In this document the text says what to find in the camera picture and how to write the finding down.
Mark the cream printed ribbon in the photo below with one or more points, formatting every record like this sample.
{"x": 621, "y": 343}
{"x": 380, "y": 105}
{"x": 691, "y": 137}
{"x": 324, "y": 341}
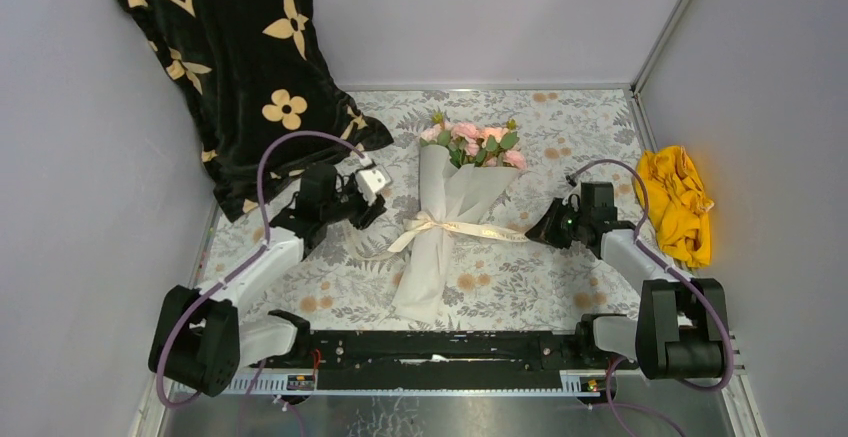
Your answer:
{"x": 423, "y": 222}

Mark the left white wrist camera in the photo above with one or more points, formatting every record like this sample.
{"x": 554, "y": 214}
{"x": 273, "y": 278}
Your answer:
{"x": 371, "y": 179}

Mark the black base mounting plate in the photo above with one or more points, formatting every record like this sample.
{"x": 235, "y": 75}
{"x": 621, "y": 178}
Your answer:
{"x": 451, "y": 362}

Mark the black blanket with cream flowers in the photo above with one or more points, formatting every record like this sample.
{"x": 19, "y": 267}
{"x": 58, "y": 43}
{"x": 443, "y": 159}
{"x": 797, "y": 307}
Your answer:
{"x": 259, "y": 92}

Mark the floral patterned table mat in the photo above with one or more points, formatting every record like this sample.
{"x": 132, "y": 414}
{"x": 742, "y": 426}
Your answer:
{"x": 489, "y": 285}

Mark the white translucent wrapping paper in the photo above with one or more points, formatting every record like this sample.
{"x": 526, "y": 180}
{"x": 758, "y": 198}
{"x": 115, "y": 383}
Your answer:
{"x": 447, "y": 193}

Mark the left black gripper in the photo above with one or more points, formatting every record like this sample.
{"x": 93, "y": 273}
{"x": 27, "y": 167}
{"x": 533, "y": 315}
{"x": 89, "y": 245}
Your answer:
{"x": 368, "y": 214}

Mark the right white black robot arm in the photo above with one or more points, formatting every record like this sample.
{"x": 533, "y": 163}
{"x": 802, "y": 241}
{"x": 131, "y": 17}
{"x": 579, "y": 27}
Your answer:
{"x": 680, "y": 331}

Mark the yellow cloth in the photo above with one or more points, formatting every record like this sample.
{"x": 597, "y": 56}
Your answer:
{"x": 677, "y": 205}

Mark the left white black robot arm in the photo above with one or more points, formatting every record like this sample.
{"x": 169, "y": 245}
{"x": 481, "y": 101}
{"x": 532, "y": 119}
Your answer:
{"x": 202, "y": 337}

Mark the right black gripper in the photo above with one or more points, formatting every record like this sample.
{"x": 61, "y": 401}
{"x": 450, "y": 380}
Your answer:
{"x": 545, "y": 230}

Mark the pink fake flower bouquet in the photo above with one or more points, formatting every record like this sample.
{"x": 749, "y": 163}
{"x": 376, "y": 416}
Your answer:
{"x": 470, "y": 144}

